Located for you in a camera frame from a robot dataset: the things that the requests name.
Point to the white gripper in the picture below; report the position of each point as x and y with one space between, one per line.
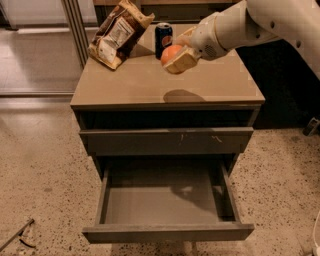
204 40

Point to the metal window frame post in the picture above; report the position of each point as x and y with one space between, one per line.
75 22

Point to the closed top drawer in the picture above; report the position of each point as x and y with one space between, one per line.
175 141

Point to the orange fruit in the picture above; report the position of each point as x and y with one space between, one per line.
169 52

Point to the small grey floor object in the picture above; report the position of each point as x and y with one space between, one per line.
312 126

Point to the brown chip bag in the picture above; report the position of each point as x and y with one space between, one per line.
118 34

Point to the open middle drawer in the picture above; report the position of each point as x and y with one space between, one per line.
143 203

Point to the blue Pepsi can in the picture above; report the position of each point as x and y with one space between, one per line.
163 38

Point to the dark metal rod on floor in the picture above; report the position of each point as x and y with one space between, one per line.
16 234

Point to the grey drawer cabinet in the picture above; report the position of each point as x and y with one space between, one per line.
141 95

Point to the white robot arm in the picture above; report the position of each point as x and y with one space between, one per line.
250 23

